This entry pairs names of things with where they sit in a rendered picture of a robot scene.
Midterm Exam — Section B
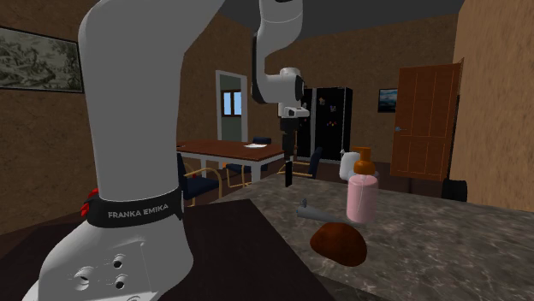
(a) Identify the grey kitchen tool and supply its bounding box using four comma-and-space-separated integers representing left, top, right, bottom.
295, 198, 348, 224

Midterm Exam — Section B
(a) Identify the orange wooden door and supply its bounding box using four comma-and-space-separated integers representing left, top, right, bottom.
389, 58, 465, 183

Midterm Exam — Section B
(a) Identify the black round bin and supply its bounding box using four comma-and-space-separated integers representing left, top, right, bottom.
441, 178, 469, 204

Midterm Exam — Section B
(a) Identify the brown round bread loaf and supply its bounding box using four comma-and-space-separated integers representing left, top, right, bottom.
309, 221, 369, 269

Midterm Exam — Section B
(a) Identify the doorway with window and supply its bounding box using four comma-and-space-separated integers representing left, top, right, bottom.
215, 69, 249, 143

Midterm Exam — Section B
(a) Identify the white cup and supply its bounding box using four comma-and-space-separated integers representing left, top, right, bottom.
338, 150, 361, 182

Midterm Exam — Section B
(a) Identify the black fridge with magnets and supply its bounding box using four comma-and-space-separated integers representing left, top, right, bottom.
294, 86, 354, 163

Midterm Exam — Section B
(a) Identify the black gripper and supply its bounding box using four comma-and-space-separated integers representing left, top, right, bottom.
279, 117, 301, 188

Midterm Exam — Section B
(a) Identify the small blue wall picture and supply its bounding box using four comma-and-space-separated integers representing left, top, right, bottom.
377, 87, 399, 114

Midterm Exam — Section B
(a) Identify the grey landscape wall picture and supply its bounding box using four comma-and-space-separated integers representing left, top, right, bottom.
0, 26, 85, 94

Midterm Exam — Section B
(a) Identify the brown white-legged dining table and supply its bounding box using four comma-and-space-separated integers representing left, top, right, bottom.
175, 139, 286, 185

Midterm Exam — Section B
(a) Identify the pink soap dispenser orange pump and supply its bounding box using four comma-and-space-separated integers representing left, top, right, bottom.
345, 146, 380, 224

